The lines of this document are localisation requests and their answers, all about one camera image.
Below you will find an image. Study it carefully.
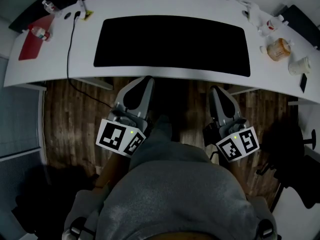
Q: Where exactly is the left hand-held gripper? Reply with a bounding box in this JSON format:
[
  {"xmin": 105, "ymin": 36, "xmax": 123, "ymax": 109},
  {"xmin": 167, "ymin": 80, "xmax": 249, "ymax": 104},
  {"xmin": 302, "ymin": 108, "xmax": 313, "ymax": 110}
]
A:
[{"xmin": 95, "ymin": 75, "xmax": 155, "ymax": 158}]

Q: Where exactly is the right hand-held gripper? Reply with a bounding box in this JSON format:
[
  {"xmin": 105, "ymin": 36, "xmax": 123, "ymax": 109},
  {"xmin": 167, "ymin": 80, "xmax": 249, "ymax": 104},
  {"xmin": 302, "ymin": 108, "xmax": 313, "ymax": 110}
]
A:
[{"xmin": 202, "ymin": 85, "xmax": 260, "ymax": 163}]

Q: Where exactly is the black desk mat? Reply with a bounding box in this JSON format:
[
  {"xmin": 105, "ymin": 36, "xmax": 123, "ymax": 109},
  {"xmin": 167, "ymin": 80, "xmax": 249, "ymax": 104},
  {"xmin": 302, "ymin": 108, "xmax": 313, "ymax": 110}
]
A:
[{"xmin": 93, "ymin": 15, "xmax": 251, "ymax": 78}]

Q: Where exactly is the person's right forearm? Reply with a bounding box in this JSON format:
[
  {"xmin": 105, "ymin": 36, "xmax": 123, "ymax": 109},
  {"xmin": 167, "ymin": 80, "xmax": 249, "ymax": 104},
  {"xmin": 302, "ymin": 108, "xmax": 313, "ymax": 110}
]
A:
[{"xmin": 226, "ymin": 158, "xmax": 250, "ymax": 201}]

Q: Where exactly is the person's left forearm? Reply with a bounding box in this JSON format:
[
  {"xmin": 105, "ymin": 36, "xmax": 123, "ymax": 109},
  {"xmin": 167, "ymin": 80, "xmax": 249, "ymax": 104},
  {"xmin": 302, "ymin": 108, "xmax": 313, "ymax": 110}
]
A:
[{"xmin": 94, "ymin": 150, "xmax": 131, "ymax": 189}]

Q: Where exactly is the black office chair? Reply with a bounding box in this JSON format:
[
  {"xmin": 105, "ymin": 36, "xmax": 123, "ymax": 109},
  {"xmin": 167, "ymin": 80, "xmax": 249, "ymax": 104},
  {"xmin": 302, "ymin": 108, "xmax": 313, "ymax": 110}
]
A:
[{"xmin": 256, "ymin": 120, "xmax": 317, "ymax": 210}]

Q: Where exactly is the orange pill bottle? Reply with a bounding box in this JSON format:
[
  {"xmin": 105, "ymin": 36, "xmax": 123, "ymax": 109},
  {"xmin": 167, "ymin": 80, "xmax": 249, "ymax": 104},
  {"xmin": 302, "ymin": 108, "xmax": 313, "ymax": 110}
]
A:
[{"xmin": 266, "ymin": 37, "xmax": 293, "ymax": 62}]

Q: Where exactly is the black phone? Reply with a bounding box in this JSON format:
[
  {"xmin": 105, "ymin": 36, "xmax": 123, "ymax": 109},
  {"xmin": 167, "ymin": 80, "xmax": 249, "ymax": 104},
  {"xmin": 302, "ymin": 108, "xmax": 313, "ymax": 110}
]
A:
[{"xmin": 299, "ymin": 73, "xmax": 308, "ymax": 94}]

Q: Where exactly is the white bottle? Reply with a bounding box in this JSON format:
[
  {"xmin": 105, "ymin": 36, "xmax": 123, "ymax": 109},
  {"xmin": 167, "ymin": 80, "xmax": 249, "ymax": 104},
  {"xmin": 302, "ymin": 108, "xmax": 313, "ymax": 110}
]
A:
[{"xmin": 288, "ymin": 55, "xmax": 312, "ymax": 77}]

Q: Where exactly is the clear water bottle red label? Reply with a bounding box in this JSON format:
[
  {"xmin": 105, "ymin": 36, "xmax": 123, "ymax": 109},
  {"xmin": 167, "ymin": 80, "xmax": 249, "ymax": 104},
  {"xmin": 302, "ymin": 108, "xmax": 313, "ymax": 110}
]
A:
[
  {"xmin": 27, "ymin": 25, "xmax": 52, "ymax": 42},
  {"xmin": 41, "ymin": 0, "xmax": 62, "ymax": 17},
  {"xmin": 258, "ymin": 17, "xmax": 288, "ymax": 36}
]

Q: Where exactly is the person's grey shirt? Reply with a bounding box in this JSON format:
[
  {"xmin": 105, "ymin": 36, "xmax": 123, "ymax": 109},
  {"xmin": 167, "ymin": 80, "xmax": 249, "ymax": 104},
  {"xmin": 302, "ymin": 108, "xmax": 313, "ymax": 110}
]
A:
[{"xmin": 63, "ymin": 115, "xmax": 278, "ymax": 240}]

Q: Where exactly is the yellow sticker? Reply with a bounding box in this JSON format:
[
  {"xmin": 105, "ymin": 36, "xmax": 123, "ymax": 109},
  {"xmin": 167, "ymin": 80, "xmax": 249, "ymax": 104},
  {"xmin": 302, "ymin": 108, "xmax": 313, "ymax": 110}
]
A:
[{"xmin": 81, "ymin": 10, "xmax": 95, "ymax": 22}]

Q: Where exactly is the white desk clamp bar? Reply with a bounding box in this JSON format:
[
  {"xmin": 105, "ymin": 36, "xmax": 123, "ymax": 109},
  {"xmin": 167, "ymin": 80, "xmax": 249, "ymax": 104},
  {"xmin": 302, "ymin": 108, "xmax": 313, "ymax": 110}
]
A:
[{"xmin": 76, "ymin": 0, "xmax": 88, "ymax": 20}]

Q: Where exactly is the grey desk divider panel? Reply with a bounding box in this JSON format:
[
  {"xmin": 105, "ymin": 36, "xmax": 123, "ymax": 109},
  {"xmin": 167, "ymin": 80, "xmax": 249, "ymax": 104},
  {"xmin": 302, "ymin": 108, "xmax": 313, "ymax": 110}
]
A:
[
  {"xmin": 279, "ymin": 4, "xmax": 320, "ymax": 51},
  {"xmin": 8, "ymin": 0, "xmax": 106, "ymax": 34}
]

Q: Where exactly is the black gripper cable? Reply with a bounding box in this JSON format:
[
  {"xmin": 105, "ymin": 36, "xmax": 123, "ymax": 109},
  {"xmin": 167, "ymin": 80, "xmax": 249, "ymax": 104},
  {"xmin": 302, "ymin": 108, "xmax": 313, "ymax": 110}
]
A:
[{"xmin": 208, "ymin": 150, "xmax": 221, "ymax": 165}]

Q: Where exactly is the black power cable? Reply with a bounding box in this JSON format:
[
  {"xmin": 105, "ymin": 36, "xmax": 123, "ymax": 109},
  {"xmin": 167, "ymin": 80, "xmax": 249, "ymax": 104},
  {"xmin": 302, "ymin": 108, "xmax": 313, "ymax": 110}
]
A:
[{"xmin": 66, "ymin": 10, "xmax": 115, "ymax": 109}]

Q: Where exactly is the black strap buckle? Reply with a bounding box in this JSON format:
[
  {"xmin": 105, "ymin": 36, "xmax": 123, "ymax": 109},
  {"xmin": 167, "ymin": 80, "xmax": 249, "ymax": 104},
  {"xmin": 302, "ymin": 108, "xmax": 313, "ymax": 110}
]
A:
[
  {"xmin": 259, "ymin": 218, "xmax": 275, "ymax": 238},
  {"xmin": 69, "ymin": 216, "xmax": 89, "ymax": 238}
]

